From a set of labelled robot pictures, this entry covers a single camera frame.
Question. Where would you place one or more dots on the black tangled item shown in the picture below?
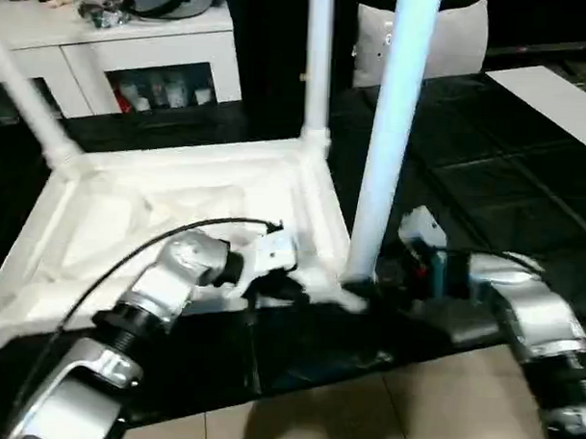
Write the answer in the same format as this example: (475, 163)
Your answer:
(102, 16)

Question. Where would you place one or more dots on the black furniture with yellow label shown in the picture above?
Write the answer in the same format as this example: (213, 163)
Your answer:
(269, 60)

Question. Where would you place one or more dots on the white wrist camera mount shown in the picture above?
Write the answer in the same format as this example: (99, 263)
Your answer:
(425, 229)
(268, 252)

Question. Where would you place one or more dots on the white glass-door cabinet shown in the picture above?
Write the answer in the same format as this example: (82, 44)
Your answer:
(183, 47)

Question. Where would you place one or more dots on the grey bag with black trim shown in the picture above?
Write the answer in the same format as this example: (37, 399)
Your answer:
(175, 1)

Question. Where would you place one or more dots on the white plastic table leg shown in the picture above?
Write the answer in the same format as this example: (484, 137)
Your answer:
(318, 61)
(32, 109)
(392, 136)

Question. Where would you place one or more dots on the white plastic table top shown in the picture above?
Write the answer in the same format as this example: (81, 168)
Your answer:
(154, 186)

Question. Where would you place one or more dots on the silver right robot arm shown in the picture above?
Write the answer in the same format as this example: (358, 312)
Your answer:
(540, 310)

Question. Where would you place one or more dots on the white flat board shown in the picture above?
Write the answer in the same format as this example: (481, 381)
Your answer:
(552, 98)

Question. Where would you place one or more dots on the black bar with red light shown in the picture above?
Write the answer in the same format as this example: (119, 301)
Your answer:
(544, 47)

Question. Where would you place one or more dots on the black work mat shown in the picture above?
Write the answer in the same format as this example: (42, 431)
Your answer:
(492, 164)

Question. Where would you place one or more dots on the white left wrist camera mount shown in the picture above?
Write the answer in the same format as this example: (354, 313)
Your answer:
(268, 252)

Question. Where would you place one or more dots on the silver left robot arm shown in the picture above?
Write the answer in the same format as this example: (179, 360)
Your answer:
(165, 287)

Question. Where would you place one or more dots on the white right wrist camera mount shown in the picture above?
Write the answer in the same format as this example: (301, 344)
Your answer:
(425, 229)

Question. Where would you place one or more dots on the grey cushion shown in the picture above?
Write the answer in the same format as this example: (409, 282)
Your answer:
(453, 42)

